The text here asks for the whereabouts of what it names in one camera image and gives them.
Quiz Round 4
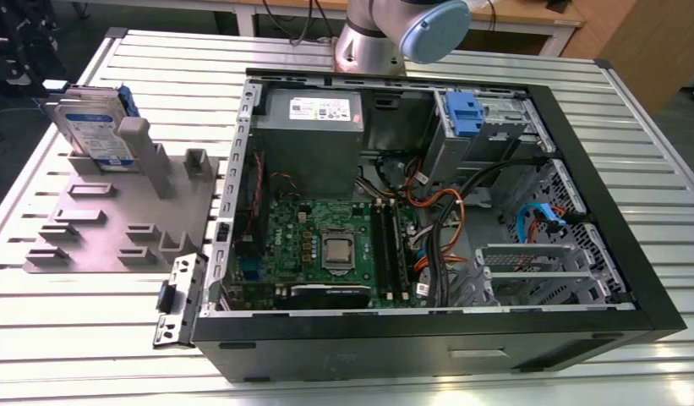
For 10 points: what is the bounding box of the grey parts rack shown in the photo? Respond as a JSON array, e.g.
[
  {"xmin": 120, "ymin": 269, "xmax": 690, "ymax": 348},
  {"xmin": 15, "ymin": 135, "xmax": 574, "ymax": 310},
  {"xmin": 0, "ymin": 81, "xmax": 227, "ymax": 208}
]
[{"xmin": 19, "ymin": 117, "xmax": 223, "ymax": 275}]

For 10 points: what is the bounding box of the brown wooden cabinet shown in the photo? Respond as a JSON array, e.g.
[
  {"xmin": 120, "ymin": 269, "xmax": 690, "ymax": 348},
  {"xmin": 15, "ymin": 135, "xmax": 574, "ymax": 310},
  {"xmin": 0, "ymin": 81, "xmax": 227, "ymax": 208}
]
[{"xmin": 563, "ymin": 0, "xmax": 694, "ymax": 113}]

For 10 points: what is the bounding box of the black cable bundle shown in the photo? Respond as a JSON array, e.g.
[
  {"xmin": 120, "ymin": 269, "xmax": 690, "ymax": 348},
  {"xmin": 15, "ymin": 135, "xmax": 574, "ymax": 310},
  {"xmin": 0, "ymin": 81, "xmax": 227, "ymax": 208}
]
[{"xmin": 424, "ymin": 156, "xmax": 551, "ymax": 308}]

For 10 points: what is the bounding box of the hard disk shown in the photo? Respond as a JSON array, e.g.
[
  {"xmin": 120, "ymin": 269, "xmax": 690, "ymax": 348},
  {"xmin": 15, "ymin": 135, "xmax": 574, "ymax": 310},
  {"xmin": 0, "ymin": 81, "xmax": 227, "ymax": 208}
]
[{"xmin": 39, "ymin": 78, "xmax": 143, "ymax": 174}]

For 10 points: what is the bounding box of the blue data wire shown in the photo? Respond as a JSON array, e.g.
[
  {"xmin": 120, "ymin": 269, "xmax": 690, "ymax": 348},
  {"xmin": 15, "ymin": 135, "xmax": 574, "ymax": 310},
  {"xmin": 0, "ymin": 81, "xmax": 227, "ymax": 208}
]
[{"xmin": 515, "ymin": 201, "xmax": 567, "ymax": 244}]

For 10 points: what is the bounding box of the RAM stick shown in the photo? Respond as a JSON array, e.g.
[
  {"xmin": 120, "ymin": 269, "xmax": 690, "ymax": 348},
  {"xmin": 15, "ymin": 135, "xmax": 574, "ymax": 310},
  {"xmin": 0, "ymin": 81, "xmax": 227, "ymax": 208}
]
[{"xmin": 386, "ymin": 197, "xmax": 412, "ymax": 302}]

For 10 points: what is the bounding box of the grey power supply unit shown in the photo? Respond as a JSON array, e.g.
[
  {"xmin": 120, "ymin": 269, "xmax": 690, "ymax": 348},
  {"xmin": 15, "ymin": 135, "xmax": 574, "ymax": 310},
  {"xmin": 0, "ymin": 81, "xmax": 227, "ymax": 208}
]
[{"xmin": 250, "ymin": 87, "xmax": 366, "ymax": 200}]

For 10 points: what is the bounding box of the blue plastic drive latch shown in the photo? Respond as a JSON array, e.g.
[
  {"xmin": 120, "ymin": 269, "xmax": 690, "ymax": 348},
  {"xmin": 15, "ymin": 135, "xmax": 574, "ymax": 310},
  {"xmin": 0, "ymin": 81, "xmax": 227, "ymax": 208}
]
[{"xmin": 444, "ymin": 90, "xmax": 487, "ymax": 139}]

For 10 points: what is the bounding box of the orange wire bundle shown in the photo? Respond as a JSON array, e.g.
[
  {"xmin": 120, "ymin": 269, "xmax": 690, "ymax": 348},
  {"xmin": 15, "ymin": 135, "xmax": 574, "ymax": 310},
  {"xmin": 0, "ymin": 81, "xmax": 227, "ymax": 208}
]
[{"xmin": 406, "ymin": 188, "xmax": 466, "ymax": 272}]

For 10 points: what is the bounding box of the metal expansion slot bracket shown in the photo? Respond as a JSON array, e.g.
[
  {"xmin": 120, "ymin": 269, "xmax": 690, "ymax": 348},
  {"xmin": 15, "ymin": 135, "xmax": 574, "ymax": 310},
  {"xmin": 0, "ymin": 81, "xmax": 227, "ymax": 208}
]
[{"xmin": 151, "ymin": 252, "xmax": 208, "ymax": 350}]

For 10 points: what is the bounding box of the silver CPU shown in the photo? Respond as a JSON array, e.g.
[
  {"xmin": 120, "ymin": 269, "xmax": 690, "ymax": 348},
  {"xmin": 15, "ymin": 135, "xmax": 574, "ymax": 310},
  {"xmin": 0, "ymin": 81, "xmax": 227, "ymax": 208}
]
[{"xmin": 323, "ymin": 239, "xmax": 354, "ymax": 266}]

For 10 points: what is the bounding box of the metal optical drive cage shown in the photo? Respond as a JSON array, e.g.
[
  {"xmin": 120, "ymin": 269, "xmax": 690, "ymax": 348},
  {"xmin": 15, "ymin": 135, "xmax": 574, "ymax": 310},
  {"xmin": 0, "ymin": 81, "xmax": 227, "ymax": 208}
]
[{"xmin": 422, "ymin": 88, "xmax": 556, "ymax": 187}]

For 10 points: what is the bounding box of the white frame wooden desk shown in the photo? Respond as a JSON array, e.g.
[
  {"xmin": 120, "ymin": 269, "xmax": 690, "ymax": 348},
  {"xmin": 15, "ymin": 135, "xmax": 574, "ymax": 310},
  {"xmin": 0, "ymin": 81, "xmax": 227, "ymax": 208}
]
[{"xmin": 210, "ymin": 0, "xmax": 584, "ymax": 58}]

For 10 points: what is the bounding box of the metal disk bay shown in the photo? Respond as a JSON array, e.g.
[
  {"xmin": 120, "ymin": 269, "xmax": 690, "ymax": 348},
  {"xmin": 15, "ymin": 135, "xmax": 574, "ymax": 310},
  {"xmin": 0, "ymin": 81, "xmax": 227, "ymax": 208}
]
[{"xmin": 472, "ymin": 243, "xmax": 635, "ymax": 308}]

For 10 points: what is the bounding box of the black open PC case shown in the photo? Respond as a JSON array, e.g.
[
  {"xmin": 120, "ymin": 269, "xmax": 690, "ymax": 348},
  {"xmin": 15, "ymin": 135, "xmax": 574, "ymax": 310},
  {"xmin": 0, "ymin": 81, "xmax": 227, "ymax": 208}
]
[{"xmin": 191, "ymin": 67, "xmax": 690, "ymax": 384}]

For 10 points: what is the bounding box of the green motherboard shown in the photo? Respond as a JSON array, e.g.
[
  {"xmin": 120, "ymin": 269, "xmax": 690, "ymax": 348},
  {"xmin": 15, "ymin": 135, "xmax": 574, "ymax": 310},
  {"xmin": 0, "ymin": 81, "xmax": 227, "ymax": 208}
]
[{"xmin": 227, "ymin": 198, "xmax": 432, "ymax": 310}]

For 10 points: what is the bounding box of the CPU socket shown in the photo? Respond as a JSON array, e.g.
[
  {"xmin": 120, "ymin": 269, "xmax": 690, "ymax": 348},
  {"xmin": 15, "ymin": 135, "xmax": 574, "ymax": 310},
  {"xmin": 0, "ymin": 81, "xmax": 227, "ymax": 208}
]
[{"xmin": 318, "ymin": 227, "xmax": 363, "ymax": 278}]

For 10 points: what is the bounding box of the black orange power wire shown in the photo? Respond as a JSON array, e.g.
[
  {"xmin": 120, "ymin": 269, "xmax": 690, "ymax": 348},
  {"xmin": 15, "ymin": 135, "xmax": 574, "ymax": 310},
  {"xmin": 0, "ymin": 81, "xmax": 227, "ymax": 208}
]
[{"xmin": 546, "ymin": 205, "xmax": 595, "ymax": 233}]

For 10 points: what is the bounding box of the black graphics card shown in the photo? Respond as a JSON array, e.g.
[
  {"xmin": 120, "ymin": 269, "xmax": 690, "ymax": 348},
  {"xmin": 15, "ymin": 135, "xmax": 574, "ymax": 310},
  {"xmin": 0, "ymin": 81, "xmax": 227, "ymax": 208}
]
[{"xmin": 272, "ymin": 282, "xmax": 374, "ymax": 310}]

